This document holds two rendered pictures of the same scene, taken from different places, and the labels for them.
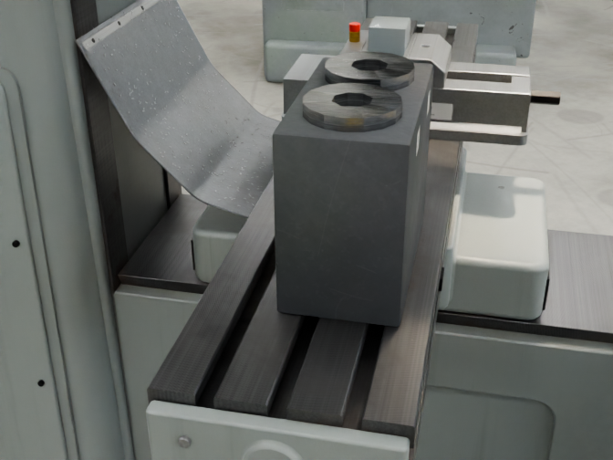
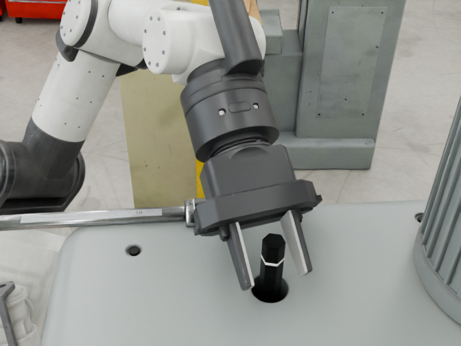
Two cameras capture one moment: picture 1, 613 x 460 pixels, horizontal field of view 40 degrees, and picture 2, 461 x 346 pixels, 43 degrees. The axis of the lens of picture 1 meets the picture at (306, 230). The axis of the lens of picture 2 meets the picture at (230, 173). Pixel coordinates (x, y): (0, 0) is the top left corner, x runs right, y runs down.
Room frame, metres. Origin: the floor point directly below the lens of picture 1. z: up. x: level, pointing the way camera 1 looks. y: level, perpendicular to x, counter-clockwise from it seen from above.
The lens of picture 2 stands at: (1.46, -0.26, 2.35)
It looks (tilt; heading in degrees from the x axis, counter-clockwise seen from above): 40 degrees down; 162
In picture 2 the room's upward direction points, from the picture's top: 1 degrees clockwise
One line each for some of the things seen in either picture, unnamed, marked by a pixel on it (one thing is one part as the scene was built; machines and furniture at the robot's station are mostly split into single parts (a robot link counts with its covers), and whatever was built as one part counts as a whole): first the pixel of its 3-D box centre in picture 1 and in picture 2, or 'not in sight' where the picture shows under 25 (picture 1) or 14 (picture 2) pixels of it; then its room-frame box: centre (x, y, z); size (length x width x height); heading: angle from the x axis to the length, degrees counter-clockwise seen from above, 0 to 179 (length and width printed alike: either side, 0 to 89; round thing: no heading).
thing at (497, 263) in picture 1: (376, 219); not in sight; (1.12, -0.10, 0.80); 0.50 x 0.35 x 0.12; 77
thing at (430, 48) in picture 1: (427, 59); not in sight; (1.17, -0.17, 1.03); 0.12 x 0.06 x 0.04; 167
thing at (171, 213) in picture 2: not in sight; (111, 216); (0.98, -0.24, 1.89); 0.24 x 0.04 x 0.01; 78
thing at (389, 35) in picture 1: (389, 43); not in sight; (1.19, -0.12, 1.05); 0.06 x 0.05 x 0.06; 167
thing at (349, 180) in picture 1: (358, 176); not in sight; (0.77, -0.05, 1.04); 0.22 x 0.12 x 0.20; 167
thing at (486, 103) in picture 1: (408, 81); not in sight; (1.18, -0.15, 0.99); 0.35 x 0.15 x 0.11; 77
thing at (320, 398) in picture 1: (379, 158); not in sight; (1.12, -0.11, 0.90); 1.24 x 0.23 x 0.08; 167
